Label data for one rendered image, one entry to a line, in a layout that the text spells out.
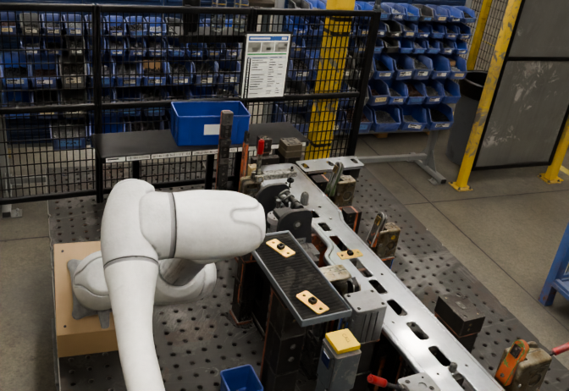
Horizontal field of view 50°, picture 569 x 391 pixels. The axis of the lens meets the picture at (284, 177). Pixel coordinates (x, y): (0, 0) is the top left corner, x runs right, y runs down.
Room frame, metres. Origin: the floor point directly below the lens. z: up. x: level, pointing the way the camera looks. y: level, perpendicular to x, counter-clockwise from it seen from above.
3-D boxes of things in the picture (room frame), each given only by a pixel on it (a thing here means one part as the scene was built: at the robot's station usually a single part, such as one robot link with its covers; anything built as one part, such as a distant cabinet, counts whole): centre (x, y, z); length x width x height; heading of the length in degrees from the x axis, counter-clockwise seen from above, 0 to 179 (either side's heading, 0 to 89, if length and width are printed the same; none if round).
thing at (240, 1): (2.66, 0.28, 1.53); 0.06 x 0.06 x 0.20
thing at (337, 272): (1.47, -0.18, 0.89); 0.13 x 0.11 x 0.38; 118
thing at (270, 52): (2.63, 0.15, 1.30); 0.23 x 0.02 x 0.31; 118
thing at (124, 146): (2.38, 0.36, 1.02); 0.90 x 0.22 x 0.03; 118
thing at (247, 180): (2.01, 0.12, 0.88); 0.07 x 0.06 x 0.35; 118
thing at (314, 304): (1.21, -0.11, 1.17); 0.08 x 0.04 x 0.01; 44
